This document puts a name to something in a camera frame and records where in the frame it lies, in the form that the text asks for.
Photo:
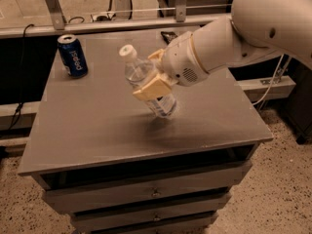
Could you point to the white power strip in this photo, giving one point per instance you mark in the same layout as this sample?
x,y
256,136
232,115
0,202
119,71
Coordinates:
x,y
102,17

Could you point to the blue pepsi can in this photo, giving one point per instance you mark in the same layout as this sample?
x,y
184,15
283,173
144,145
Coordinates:
x,y
72,55

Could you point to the metal guard rail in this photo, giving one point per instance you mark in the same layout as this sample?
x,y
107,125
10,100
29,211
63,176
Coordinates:
x,y
34,18

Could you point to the grey drawer cabinet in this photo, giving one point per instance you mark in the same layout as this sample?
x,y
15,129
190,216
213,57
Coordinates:
x,y
105,160

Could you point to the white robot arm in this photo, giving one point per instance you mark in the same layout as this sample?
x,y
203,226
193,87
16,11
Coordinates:
x,y
254,31

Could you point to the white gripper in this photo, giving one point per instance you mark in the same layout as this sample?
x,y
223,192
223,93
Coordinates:
x,y
179,59

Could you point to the clear plastic water bottle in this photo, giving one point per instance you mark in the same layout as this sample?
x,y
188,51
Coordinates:
x,y
149,85

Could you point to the black snack wrapper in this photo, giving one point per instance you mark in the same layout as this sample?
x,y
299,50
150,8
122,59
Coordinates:
x,y
168,36

